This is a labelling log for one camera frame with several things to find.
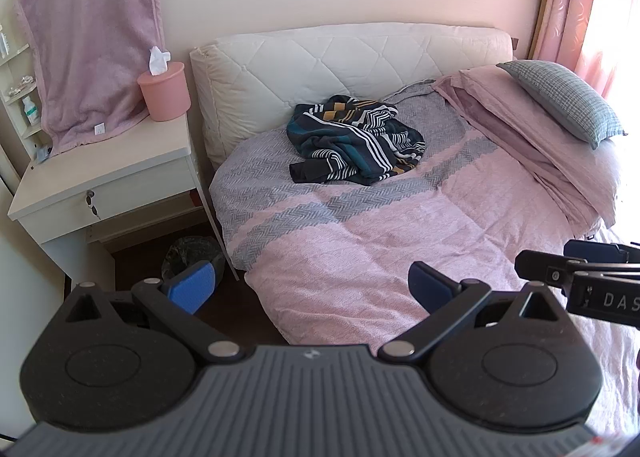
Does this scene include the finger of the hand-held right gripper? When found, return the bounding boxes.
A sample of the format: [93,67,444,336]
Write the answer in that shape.
[515,249,590,296]
[564,239,640,265]

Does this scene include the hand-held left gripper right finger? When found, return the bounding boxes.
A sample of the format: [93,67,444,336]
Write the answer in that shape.
[378,261,571,364]

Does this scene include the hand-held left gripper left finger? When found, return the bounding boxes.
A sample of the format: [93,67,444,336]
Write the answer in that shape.
[62,261,245,365]

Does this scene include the striped navy teal sweater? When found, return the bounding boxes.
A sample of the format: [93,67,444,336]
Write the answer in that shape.
[286,94,426,186]

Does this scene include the bin with black bag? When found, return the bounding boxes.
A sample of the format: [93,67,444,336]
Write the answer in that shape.
[161,235,226,288]

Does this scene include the pink and grey bedspread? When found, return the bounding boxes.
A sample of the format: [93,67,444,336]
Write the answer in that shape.
[207,80,640,438]

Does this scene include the white nightstand drawer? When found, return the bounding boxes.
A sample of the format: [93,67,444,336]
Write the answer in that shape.
[15,156,201,244]

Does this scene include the folded pink quilt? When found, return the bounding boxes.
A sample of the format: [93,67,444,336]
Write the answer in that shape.
[432,62,626,228]

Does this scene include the white nightstand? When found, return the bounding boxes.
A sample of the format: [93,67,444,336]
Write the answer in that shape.
[7,110,241,288]

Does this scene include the grey checked pillow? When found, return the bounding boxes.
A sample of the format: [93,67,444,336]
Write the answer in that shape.
[496,60,626,150]

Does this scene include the pink round tissue box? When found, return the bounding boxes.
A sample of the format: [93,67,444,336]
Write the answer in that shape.
[137,61,192,122]

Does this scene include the white tissue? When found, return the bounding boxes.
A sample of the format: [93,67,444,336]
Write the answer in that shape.
[148,46,172,77]

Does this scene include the white bottle green label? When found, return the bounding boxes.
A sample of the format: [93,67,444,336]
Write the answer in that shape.
[21,96,42,127]

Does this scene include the white quilted headboard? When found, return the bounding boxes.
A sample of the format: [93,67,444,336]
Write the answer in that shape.
[189,23,516,170]

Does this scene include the lilac hanging towel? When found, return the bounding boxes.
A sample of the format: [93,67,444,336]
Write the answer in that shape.
[15,0,168,155]

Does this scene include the white corner shelf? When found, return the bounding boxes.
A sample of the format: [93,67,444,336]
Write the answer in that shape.
[0,12,51,163]

